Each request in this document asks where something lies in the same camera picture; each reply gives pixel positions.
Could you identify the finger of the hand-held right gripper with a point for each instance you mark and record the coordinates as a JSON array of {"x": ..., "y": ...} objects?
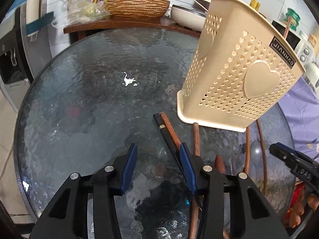
[{"x": 281, "y": 150}]

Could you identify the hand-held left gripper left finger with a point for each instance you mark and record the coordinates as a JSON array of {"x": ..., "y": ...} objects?
[{"x": 129, "y": 164}]

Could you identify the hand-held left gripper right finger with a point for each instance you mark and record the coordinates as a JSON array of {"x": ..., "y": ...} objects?
[{"x": 187, "y": 164}]

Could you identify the brown wooden chopstick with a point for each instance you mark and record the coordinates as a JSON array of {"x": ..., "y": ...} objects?
[
  {"x": 263, "y": 154},
  {"x": 169, "y": 125},
  {"x": 288, "y": 28},
  {"x": 197, "y": 139},
  {"x": 247, "y": 149}
]

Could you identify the black chopstick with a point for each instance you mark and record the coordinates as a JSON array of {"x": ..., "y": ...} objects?
[{"x": 164, "y": 132}]

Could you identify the beige perforated utensil holder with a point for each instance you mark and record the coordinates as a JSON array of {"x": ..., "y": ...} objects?
[{"x": 224, "y": 79}]

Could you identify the person's right hand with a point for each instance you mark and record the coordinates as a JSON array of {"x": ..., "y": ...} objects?
[{"x": 312, "y": 201}]

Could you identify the purple floral cloth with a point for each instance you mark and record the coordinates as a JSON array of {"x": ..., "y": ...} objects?
[{"x": 301, "y": 119}]

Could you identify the white kettle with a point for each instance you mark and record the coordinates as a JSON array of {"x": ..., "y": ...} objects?
[{"x": 313, "y": 73}]

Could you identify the white microwave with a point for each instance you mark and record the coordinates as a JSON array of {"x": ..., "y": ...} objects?
[{"x": 305, "y": 52}]

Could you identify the orange-lidded jar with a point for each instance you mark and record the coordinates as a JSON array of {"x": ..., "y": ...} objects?
[{"x": 312, "y": 39}]

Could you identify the stack of green cans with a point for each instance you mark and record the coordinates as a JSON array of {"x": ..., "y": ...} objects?
[{"x": 294, "y": 17}]

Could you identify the cream pot with glass lid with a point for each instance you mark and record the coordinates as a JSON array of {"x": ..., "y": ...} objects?
[{"x": 184, "y": 17}]

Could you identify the yellow wrap roll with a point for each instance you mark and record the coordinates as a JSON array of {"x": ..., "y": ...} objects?
[{"x": 254, "y": 5}]

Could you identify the woven basket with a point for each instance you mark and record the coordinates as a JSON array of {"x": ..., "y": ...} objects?
[{"x": 137, "y": 7}]

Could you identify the white water dispenser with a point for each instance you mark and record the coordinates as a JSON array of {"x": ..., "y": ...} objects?
[{"x": 10, "y": 62}]

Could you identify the clear plastic bag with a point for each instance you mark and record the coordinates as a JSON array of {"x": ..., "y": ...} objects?
[{"x": 82, "y": 10}]

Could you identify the white and teal wall holder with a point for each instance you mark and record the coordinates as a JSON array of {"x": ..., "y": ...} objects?
[{"x": 35, "y": 7}]

